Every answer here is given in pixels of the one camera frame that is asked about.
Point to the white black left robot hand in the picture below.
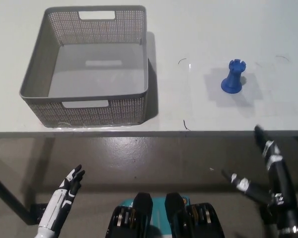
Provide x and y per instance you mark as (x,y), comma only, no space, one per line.
(57,205)

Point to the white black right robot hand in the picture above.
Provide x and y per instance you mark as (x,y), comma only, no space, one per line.
(280,173)

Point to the blue rook chess piece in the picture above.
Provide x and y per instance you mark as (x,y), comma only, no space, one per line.
(231,80)

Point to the black teal robot body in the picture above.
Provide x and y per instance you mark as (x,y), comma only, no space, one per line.
(144,218)

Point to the grey perforated plastic basket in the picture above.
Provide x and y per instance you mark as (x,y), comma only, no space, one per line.
(89,111)

